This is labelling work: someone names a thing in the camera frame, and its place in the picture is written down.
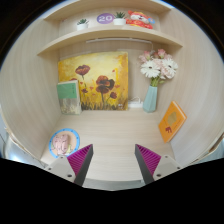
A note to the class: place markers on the pale teal faceted vase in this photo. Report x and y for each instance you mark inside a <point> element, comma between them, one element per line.
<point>150,100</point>

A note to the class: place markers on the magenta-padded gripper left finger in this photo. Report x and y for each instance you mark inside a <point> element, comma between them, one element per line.
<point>71,166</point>

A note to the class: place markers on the green-covered book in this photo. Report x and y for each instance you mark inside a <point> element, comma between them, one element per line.
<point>67,96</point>

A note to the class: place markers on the white power strip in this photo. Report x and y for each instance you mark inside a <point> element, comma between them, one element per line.
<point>135,104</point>

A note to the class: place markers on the yellow poppy flower painting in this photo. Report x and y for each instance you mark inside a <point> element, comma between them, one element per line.
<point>96,80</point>

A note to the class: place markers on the white and pink flower bouquet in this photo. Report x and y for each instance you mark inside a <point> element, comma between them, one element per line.
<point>158,68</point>

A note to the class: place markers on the wooden wall shelf unit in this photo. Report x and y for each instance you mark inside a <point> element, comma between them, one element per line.
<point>110,33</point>

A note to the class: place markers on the white under-shelf light bar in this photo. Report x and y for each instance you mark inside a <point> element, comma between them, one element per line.
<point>116,40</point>

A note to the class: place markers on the orange-covered book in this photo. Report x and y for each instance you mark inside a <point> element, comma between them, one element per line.
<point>172,122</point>

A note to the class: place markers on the round blue-rimmed cartoon mouse pad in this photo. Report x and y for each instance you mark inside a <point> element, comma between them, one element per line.
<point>75,137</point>

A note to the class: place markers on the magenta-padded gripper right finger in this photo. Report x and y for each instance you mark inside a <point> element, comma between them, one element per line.
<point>156,166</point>

